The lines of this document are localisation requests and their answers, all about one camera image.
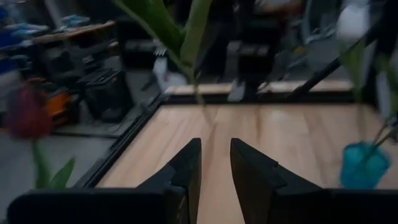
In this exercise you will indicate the wooden workbench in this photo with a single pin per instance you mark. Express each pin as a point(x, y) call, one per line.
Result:
point(71, 32)

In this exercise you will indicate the dark red artificial tulip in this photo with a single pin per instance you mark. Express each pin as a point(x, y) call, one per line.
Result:
point(28, 112)

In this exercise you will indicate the blue embossed glass vase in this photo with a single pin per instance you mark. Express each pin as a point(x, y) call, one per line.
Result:
point(363, 168)

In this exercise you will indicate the black storage case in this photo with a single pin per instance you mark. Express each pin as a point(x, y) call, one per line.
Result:
point(105, 93)

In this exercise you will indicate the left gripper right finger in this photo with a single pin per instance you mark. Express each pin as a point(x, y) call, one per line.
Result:
point(255, 186)

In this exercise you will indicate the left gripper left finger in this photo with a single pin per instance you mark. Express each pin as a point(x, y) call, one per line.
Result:
point(186, 174)

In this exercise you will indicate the orange equipment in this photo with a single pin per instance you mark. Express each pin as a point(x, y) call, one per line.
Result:
point(57, 104)

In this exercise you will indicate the silver mounting bracket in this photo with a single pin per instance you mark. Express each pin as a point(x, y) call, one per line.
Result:
point(236, 91)

